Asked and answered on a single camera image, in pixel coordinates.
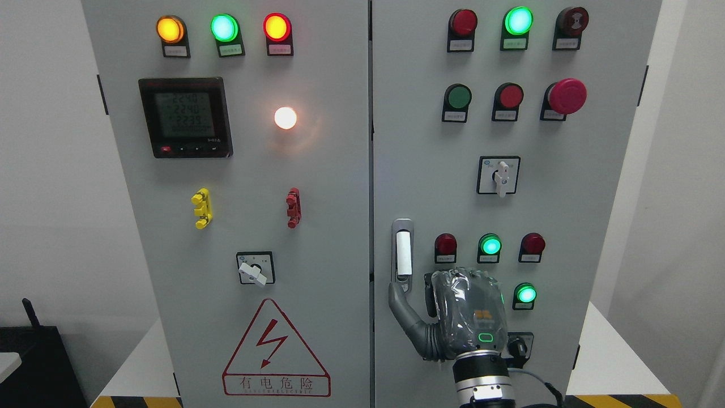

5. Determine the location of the grey robot hand plastic covered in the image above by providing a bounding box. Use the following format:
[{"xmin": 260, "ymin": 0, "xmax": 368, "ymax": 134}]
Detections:
[{"xmin": 388, "ymin": 267, "xmax": 509, "ymax": 361}]

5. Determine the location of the silver door handle lever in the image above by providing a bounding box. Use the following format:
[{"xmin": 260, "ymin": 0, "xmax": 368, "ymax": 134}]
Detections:
[{"xmin": 395, "ymin": 229, "xmax": 412, "ymax": 281}]

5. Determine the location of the grey right cabinet door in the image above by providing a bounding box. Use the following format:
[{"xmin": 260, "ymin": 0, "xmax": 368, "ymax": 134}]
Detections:
[{"xmin": 371, "ymin": 1, "xmax": 662, "ymax": 407}]

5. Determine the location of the grey cabinet door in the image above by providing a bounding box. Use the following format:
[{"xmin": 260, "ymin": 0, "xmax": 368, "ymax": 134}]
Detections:
[
  {"xmin": 81, "ymin": 1, "xmax": 370, "ymax": 407},
  {"xmin": 371, "ymin": 1, "xmax": 662, "ymax": 407}
]

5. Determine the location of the grey left cabinet door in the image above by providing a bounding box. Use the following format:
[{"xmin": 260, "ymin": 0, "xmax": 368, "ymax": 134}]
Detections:
[{"xmin": 81, "ymin": 1, "xmax": 370, "ymax": 407}]

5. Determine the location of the green lit button lower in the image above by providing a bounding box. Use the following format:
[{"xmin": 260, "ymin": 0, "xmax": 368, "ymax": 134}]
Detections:
[{"xmin": 512, "ymin": 282, "xmax": 537, "ymax": 311}]

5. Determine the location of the green lamp middle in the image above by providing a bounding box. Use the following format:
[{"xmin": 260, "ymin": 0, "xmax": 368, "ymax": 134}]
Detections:
[{"xmin": 477, "ymin": 233, "xmax": 502, "ymax": 264}]

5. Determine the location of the dark red lamp middle left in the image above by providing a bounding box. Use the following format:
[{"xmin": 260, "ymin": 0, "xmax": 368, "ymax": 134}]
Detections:
[{"xmin": 433, "ymin": 233, "xmax": 458, "ymax": 264}]

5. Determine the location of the dark red lamp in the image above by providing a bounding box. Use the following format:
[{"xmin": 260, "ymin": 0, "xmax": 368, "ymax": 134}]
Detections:
[
  {"xmin": 433, "ymin": 233, "xmax": 458, "ymax": 264},
  {"xmin": 518, "ymin": 232, "xmax": 546, "ymax": 264},
  {"xmin": 446, "ymin": 8, "xmax": 478, "ymax": 53}
]

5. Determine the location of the dark red lamp middle right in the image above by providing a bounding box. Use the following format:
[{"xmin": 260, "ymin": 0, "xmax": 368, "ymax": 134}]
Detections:
[{"xmin": 518, "ymin": 232, "xmax": 546, "ymax": 264}]

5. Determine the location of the red electric warning sticker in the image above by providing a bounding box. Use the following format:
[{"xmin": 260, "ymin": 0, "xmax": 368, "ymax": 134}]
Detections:
[{"xmin": 222, "ymin": 299, "xmax": 331, "ymax": 397}]

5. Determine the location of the red terminal connector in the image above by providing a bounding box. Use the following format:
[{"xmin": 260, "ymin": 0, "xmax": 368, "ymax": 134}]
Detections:
[{"xmin": 285, "ymin": 188, "xmax": 301, "ymax": 229}]

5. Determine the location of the green push button upper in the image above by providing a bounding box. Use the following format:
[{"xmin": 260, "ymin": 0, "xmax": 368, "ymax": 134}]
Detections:
[{"xmin": 442, "ymin": 83, "xmax": 473, "ymax": 123}]

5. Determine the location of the red push button upper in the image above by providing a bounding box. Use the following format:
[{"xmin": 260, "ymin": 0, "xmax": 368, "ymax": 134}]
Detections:
[{"xmin": 491, "ymin": 82, "xmax": 524, "ymax": 122}]

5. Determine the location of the red emergency stop button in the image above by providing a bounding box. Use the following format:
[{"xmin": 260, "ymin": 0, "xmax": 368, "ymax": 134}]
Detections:
[{"xmin": 540, "ymin": 78, "xmax": 587, "ymax": 121}]

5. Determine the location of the white lit indicator lamp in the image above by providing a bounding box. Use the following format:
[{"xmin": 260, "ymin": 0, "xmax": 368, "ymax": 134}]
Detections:
[{"xmin": 274, "ymin": 106, "xmax": 298, "ymax": 130}]

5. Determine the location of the dark red lamp top right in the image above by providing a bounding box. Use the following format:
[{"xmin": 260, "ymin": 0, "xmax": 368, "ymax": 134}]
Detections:
[{"xmin": 446, "ymin": 8, "xmax": 478, "ymax": 53}]

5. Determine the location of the yellow terminal connector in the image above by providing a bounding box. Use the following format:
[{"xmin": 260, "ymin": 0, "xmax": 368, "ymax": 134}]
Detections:
[{"xmin": 191, "ymin": 188, "xmax": 213, "ymax": 230}]

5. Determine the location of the green lamp top right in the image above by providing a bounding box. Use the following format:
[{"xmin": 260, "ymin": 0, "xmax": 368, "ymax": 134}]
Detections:
[{"xmin": 500, "ymin": 6, "xmax": 534, "ymax": 52}]

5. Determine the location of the black red buzzer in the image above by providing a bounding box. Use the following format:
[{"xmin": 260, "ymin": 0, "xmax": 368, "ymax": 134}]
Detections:
[{"xmin": 552, "ymin": 7, "xmax": 590, "ymax": 51}]

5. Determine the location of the red lit indicator lamp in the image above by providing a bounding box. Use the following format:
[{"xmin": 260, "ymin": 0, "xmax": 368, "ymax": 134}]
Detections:
[{"xmin": 262, "ymin": 12, "xmax": 293, "ymax": 57}]

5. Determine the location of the black digital power meter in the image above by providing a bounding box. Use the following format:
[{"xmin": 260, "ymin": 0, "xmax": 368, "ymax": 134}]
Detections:
[{"xmin": 138, "ymin": 76, "xmax": 233, "ymax": 159}]

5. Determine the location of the green indicator lamp top left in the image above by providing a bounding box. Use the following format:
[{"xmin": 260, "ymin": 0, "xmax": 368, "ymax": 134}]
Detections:
[{"xmin": 210, "ymin": 13, "xmax": 246, "ymax": 58}]

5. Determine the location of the yellow indicator lamp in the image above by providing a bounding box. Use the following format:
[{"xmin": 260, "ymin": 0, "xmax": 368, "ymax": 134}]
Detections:
[{"xmin": 156, "ymin": 15, "xmax": 191, "ymax": 58}]

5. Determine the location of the black box with antenna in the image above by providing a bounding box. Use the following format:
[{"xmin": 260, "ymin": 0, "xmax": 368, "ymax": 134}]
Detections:
[{"xmin": 1, "ymin": 299, "xmax": 88, "ymax": 407}]

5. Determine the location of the black key selector switch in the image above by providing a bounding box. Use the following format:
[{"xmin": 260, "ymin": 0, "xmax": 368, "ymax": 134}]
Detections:
[{"xmin": 505, "ymin": 331, "xmax": 535, "ymax": 369}]

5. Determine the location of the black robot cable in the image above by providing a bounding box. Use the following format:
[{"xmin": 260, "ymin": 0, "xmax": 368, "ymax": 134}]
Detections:
[{"xmin": 507, "ymin": 367, "xmax": 565, "ymax": 408}]

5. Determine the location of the silver handle lock plate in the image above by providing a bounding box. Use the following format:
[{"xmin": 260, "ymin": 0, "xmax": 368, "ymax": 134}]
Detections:
[{"xmin": 391, "ymin": 219, "xmax": 414, "ymax": 294}]

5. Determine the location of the white upper right selector switch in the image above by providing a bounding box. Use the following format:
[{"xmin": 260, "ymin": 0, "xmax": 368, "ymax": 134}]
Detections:
[{"xmin": 476, "ymin": 156, "xmax": 521, "ymax": 197}]

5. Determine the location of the white selector switch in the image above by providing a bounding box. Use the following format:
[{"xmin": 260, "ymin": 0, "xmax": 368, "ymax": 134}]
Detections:
[
  {"xmin": 236, "ymin": 251, "xmax": 275, "ymax": 287},
  {"xmin": 476, "ymin": 156, "xmax": 521, "ymax": 197}
]

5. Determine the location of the white left selector switch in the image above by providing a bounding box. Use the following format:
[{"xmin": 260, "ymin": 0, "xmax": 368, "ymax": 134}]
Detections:
[{"xmin": 236, "ymin": 251, "xmax": 275, "ymax": 287}]

